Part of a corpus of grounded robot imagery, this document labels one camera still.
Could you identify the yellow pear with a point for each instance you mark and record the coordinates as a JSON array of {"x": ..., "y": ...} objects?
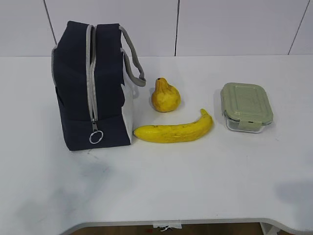
[{"x": 165, "y": 97}]

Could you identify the green lid glass container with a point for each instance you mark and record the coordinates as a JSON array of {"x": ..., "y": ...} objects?
[{"x": 245, "y": 107}]

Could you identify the navy blue lunch bag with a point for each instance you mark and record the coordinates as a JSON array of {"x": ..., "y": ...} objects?
[{"x": 94, "y": 70}]

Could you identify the yellow banana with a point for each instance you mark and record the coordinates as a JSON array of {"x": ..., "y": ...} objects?
[{"x": 176, "y": 133}]

